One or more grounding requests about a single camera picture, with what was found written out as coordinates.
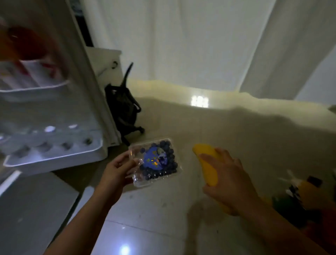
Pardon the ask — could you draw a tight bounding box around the person's right hand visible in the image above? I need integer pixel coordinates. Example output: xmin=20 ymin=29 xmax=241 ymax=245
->
xmin=198 ymin=148 xmax=259 ymax=216

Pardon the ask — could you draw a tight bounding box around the person's left hand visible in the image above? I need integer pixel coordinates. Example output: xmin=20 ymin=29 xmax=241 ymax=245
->
xmin=97 ymin=151 xmax=140 ymax=206

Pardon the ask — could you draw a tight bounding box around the yellow mango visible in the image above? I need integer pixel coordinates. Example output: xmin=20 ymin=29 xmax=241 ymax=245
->
xmin=192 ymin=144 xmax=232 ymax=215

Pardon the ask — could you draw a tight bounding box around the clear blueberry box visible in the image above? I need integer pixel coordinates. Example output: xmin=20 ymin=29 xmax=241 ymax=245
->
xmin=129 ymin=138 xmax=182 ymax=188

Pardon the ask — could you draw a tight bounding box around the person's left forearm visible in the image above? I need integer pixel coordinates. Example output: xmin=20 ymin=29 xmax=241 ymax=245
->
xmin=43 ymin=190 xmax=124 ymax=255

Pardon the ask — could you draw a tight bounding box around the person's right forearm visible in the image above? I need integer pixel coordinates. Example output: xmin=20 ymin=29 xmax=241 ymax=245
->
xmin=235 ymin=195 xmax=329 ymax=255

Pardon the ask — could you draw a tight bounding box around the black bag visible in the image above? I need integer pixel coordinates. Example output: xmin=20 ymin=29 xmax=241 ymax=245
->
xmin=104 ymin=63 xmax=145 ymax=146

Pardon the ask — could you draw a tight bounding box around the white egg tray shelf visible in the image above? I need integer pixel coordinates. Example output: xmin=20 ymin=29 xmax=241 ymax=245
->
xmin=3 ymin=123 xmax=108 ymax=175

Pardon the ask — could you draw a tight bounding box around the green vegetable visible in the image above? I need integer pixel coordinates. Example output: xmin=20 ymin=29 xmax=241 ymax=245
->
xmin=272 ymin=196 xmax=308 ymax=229

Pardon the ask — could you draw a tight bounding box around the white fridge door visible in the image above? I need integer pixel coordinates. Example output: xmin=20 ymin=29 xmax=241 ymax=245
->
xmin=0 ymin=0 xmax=123 ymax=177

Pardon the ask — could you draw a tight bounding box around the white cabinet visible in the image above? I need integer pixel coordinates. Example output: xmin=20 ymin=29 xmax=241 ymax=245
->
xmin=87 ymin=47 xmax=124 ymax=93

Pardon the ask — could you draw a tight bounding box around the black bottle cap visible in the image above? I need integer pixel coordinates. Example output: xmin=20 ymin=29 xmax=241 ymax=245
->
xmin=307 ymin=176 xmax=323 ymax=188

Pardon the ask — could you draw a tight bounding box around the grey fridge drawer front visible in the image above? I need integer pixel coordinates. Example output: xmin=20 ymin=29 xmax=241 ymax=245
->
xmin=0 ymin=170 xmax=80 ymax=255

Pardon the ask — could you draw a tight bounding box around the white door shelf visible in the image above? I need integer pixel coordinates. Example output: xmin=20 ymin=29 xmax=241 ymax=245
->
xmin=0 ymin=80 xmax=72 ymax=103

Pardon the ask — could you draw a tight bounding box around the white and red carton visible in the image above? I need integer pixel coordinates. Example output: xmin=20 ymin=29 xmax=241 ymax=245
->
xmin=16 ymin=59 xmax=64 ymax=88

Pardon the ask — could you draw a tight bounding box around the wide white curtain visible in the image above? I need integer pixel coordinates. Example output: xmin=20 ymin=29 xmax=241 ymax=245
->
xmin=80 ymin=0 xmax=276 ymax=92

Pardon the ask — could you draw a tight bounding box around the red jar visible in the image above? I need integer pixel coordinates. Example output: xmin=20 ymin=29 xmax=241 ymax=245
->
xmin=6 ymin=26 xmax=54 ymax=61

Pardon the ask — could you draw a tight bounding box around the narrow white curtain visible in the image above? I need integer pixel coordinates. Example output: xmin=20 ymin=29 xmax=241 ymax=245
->
xmin=239 ymin=0 xmax=336 ymax=100

